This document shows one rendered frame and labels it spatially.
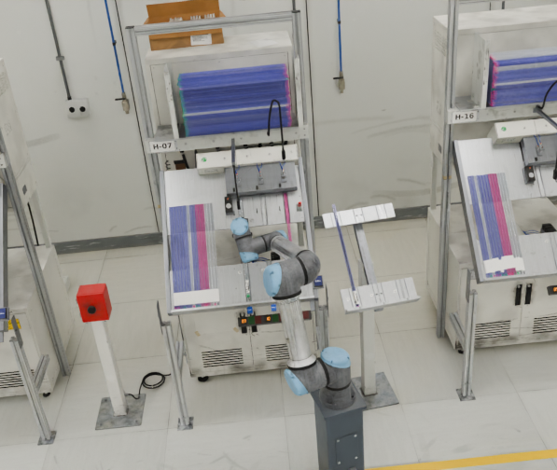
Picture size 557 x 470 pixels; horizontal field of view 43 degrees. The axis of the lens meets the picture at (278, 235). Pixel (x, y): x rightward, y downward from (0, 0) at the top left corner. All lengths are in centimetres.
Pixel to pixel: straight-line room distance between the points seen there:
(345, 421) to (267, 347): 97
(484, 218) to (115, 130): 266
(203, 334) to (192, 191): 78
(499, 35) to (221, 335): 203
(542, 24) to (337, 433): 212
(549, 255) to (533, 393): 78
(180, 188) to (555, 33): 195
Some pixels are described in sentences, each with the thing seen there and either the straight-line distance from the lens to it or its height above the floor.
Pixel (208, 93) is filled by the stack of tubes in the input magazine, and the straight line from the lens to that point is 328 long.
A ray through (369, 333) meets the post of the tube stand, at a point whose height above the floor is 41.
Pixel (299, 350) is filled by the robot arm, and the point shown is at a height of 85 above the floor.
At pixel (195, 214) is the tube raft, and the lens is 339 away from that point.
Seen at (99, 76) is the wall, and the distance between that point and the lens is 491.
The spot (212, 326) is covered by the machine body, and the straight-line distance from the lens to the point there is 371.
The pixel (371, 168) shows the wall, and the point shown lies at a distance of 516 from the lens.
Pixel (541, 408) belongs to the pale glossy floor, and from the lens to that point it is 383.
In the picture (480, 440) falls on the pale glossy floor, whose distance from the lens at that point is 362.
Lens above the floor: 256
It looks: 29 degrees down
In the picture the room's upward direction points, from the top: 5 degrees counter-clockwise
